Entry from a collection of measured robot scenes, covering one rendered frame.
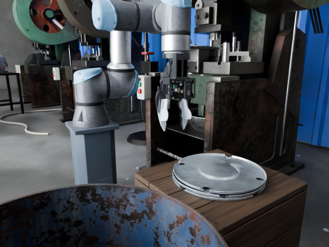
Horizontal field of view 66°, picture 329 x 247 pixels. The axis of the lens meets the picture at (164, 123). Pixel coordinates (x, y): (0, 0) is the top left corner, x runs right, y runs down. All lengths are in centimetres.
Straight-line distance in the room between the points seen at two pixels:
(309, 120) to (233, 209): 187
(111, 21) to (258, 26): 103
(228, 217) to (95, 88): 69
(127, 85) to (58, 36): 321
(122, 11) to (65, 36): 360
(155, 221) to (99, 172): 65
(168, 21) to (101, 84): 49
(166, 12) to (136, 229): 50
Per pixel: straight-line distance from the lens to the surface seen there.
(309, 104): 248
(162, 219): 50
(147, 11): 74
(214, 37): 151
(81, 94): 107
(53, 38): 422
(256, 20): 159
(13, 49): 769
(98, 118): 107
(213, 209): 69
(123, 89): 110
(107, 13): 70
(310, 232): 134
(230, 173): 83
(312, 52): 246
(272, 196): 79
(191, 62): 140
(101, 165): 112
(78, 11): 251
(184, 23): 67
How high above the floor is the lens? 72
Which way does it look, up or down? 14 degrees down
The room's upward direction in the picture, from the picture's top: straight up
